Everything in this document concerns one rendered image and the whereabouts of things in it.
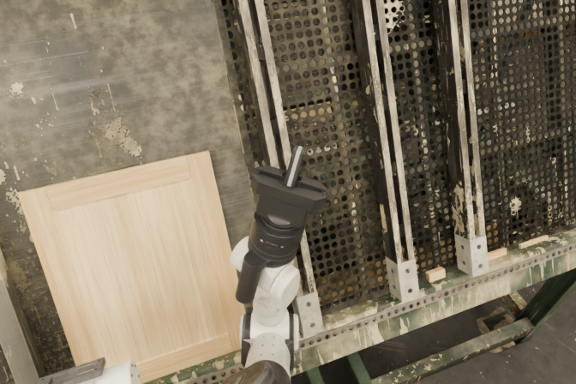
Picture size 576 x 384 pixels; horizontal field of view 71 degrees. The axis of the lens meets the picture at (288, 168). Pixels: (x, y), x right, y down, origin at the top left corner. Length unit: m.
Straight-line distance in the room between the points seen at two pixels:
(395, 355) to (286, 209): 1.69
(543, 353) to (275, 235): 2.04
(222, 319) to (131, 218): 0.37
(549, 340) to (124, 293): 2.09
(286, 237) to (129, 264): 0.55
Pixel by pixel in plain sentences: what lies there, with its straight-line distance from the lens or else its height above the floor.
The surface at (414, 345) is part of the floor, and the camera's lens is 2.30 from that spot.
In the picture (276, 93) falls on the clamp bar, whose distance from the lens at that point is 1.00.
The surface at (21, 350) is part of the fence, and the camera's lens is 1.21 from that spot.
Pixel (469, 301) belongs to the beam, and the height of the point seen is 0.83.
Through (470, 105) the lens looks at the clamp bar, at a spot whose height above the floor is 1.37.
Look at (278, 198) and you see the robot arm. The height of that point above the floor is 1.57.
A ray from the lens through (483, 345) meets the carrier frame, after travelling 2.20.
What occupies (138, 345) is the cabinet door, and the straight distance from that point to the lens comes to 1.20.
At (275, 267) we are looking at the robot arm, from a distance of 0.71.
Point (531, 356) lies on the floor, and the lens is 2.50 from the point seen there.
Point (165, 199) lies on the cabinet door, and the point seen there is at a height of 1.29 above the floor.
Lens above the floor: 2.03
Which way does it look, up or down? 43 degrees down
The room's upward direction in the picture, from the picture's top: straight up
